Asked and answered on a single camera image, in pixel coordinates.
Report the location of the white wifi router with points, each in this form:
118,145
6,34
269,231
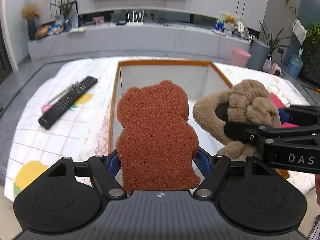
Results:
135,17

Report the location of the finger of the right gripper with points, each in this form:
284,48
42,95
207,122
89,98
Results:
306,115
248,131

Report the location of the blue water jug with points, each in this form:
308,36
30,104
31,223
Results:
295,65

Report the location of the tan plush knot toy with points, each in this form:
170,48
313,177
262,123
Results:
248,101

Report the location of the dark cabinet with plants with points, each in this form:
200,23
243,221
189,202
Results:
310,55

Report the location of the white marble tv console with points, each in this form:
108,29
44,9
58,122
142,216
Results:
175,38

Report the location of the green plant in glass vase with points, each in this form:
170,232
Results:
65,7

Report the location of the pink small heater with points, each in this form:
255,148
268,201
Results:
271,68

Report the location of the orange cardboard box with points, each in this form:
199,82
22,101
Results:
157,142

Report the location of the potted floor plant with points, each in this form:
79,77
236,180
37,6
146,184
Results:
274,42

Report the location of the black remote control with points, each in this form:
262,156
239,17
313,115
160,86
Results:
59,108

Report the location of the hanging white cloth bag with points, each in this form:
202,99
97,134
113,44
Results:
299,31

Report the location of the dried flowers in dark vase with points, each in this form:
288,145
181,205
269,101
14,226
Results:
29,12

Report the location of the small teddy bear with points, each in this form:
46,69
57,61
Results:
229,22

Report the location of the brown bear-shaped sponge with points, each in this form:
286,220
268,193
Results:
157,145

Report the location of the pink waste bin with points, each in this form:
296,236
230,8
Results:
239,57

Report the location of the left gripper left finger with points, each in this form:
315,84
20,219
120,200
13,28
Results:
69,195

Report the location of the grey lidded trash can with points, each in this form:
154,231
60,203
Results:
259,52

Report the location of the red lidded candy container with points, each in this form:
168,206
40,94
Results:
287,117

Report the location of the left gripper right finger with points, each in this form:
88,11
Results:
249,194

